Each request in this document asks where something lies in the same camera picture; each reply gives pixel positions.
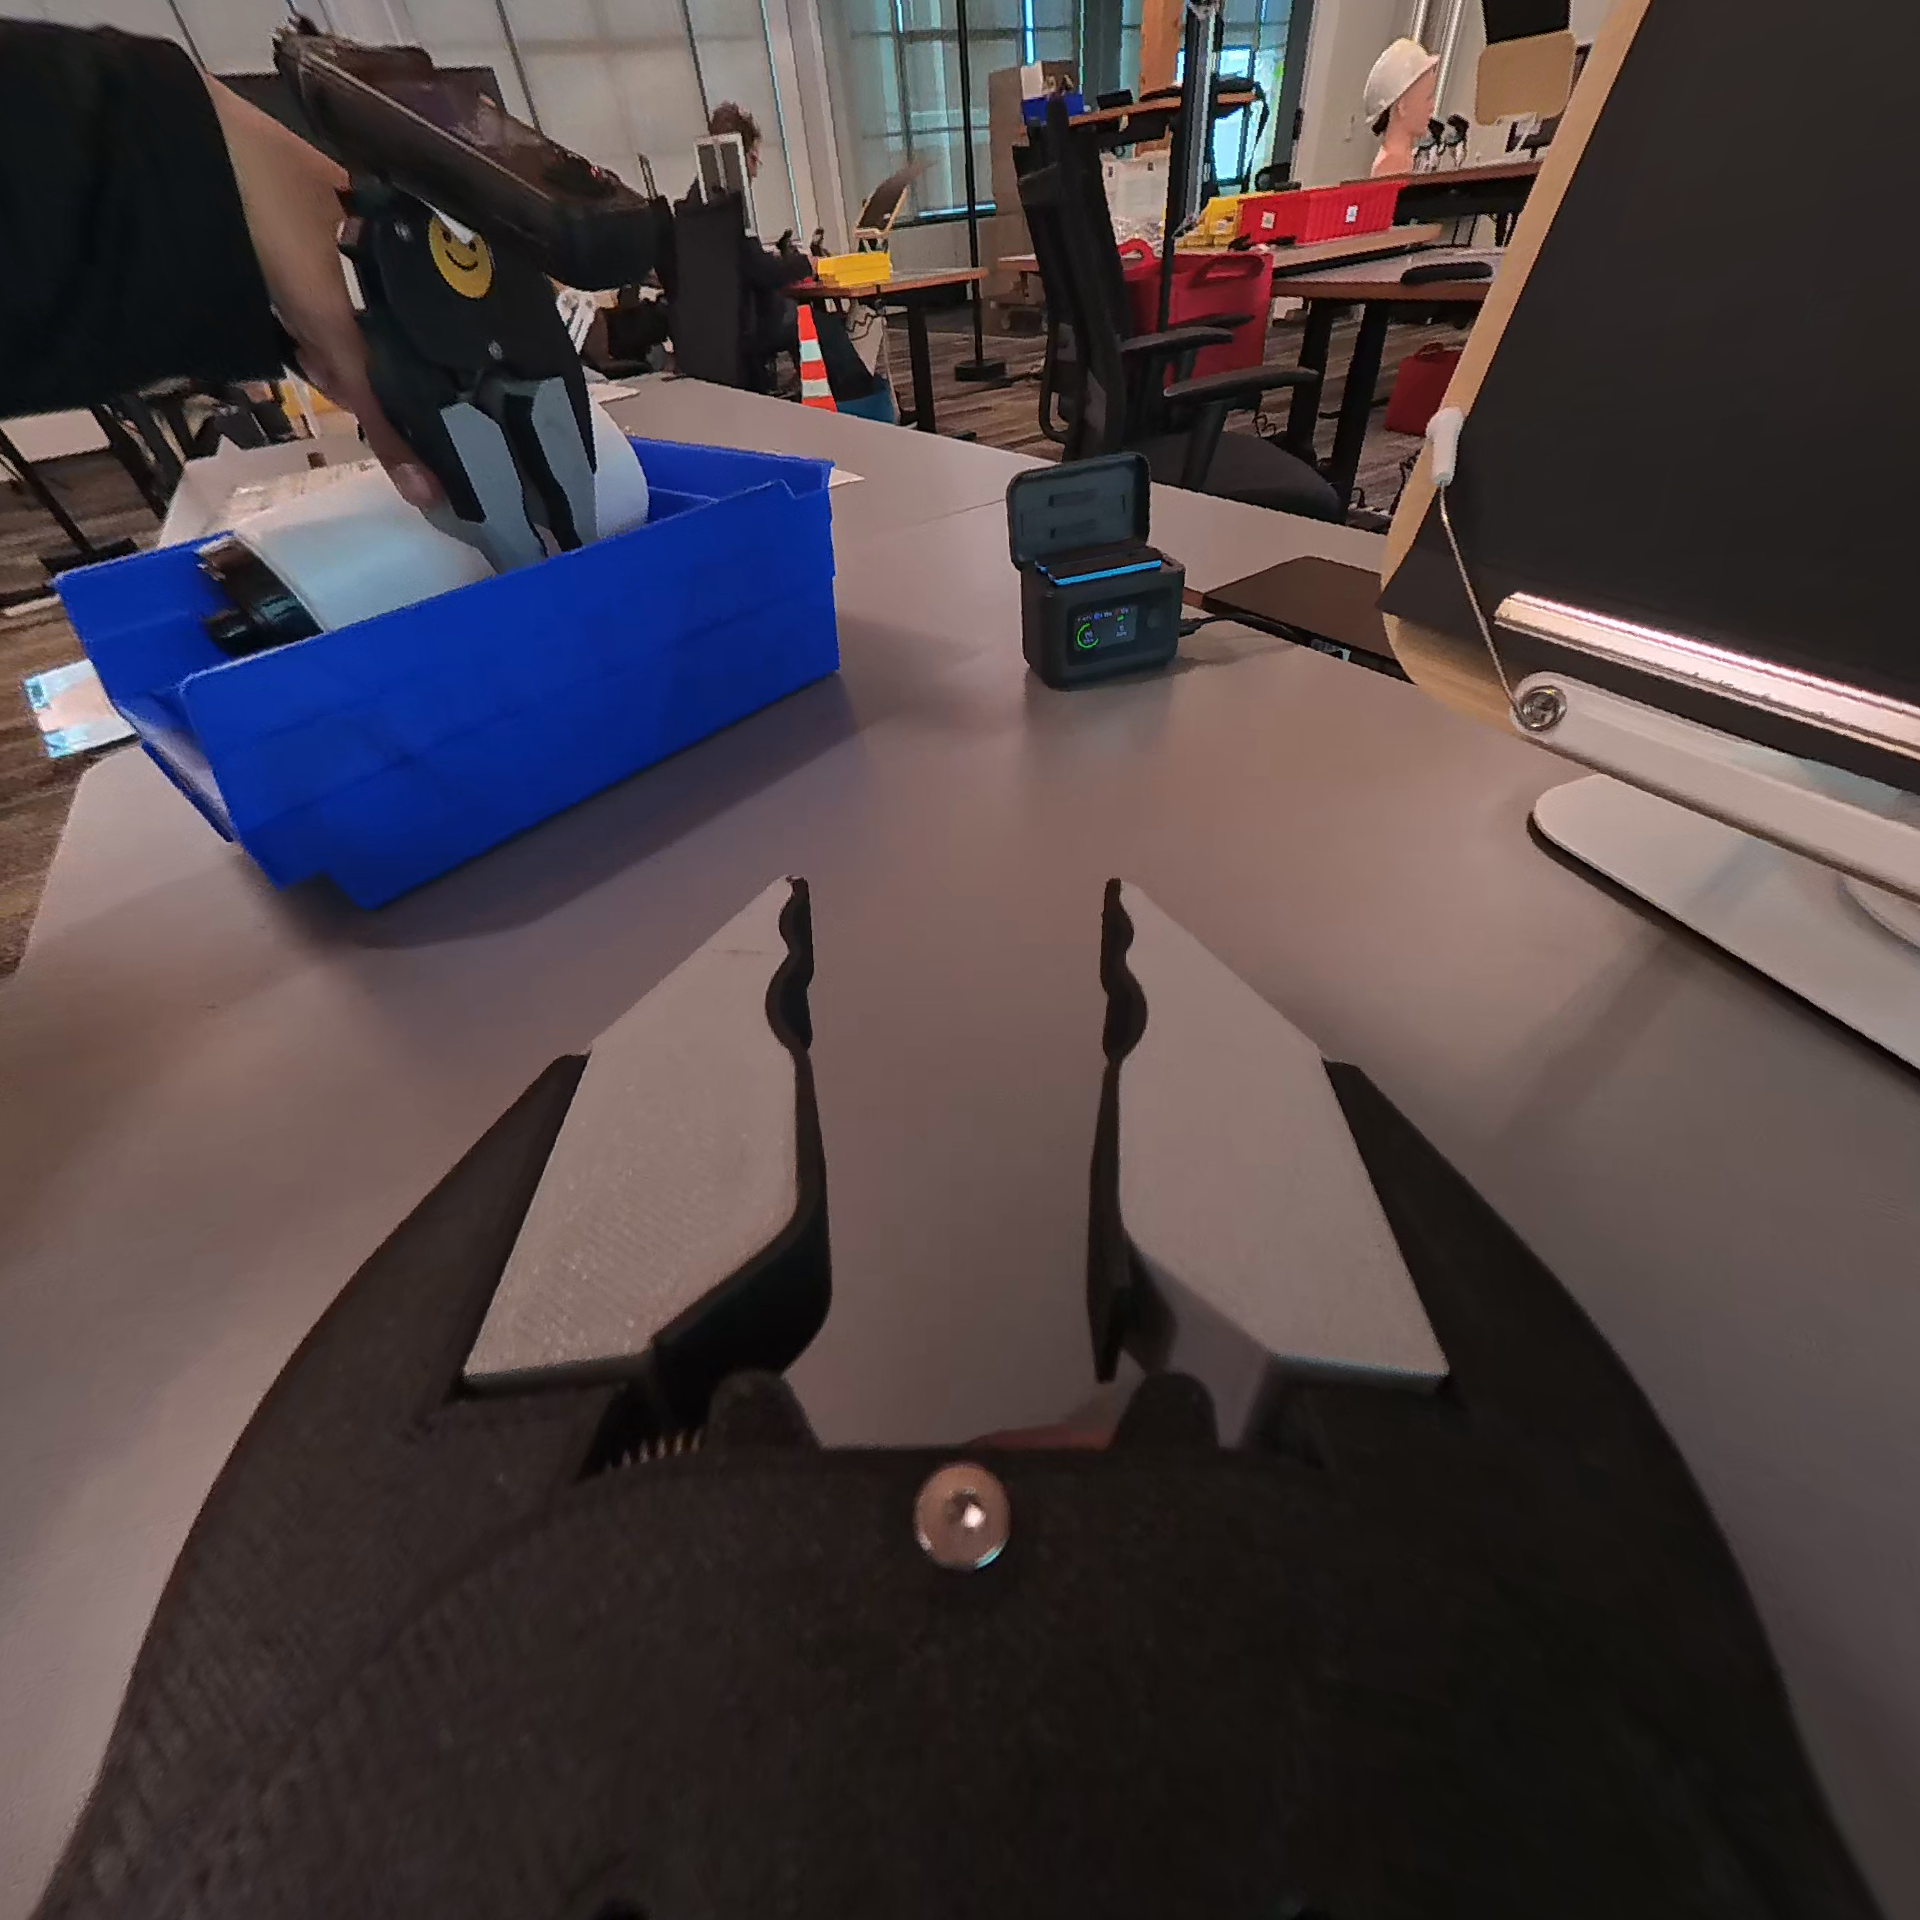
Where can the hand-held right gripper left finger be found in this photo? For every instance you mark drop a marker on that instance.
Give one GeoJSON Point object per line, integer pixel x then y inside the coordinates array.
{"type": "Point", "coordinates": [662, 1198]}

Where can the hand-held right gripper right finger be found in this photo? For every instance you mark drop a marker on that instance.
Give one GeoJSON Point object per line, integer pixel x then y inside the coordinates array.
{"type": "Point", "coordinates": [1259, 1198]}

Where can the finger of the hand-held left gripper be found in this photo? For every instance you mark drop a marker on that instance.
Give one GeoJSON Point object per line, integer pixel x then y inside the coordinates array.
{"type": "Point", "coordinates": [561, 437]}
{"type": "Point", "coordinates": [479, 468]}

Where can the white paper roll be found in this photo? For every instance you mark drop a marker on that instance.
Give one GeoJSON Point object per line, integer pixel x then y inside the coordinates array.
{"type": "Point", "coordinates": [375, 543]}

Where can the blue plastic bin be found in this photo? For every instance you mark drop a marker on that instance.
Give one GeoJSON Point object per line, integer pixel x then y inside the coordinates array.
{"type": "Point", "coordinates": [525, 719]}

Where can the person's left hand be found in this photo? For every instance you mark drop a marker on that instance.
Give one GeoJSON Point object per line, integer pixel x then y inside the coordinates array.
{"type": "Point", "coordinates": [317, 300]}

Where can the clear plastic packet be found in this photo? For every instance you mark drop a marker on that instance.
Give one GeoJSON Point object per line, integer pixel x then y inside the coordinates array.
{"type": "Point", "coordinates": [254, 487]}

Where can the orange traffic cone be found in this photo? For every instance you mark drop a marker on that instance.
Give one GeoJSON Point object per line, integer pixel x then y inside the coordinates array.
{"type": "Point", "coordinates": [817, 367]}

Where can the shiny foil sheet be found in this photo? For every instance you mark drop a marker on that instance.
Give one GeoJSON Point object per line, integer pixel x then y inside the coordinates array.
{"type": "Point", "coordinates": [77, 709]}

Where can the black office chair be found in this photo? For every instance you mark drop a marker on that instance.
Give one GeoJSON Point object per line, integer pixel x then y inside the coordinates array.
{"type": "Point", "coordinates": [1111, 329]}

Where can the dark charging case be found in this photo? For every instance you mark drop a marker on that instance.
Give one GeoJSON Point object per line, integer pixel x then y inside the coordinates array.
{"type": "Point", "coordinates": [1102, 598]}

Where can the white board stand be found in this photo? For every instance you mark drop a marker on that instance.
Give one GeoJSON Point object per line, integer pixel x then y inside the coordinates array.
{"type": "Point", "coordinates": [1726, 871]}

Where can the dark smartphone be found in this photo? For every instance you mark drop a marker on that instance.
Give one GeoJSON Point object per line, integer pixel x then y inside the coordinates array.
{"type": "Point", "coordinates": [1305, 598]}

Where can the red basket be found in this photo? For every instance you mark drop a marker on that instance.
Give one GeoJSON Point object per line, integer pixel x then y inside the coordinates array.
{"type": "Point", "coordinates": [1198, 304]}

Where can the red storage bin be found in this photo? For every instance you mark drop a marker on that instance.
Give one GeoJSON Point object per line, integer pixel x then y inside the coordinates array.
{"type": "Point", "coordinates": [1318, 210]}

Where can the mannequin head with cap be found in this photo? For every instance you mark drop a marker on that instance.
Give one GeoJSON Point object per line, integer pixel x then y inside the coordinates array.
{"type": "Point", "coordinates": [1404, 104]}

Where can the black wood-framed board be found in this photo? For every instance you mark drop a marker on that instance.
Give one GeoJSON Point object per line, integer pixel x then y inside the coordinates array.
{"type": "Point", "coordinates": [1726, 374]}

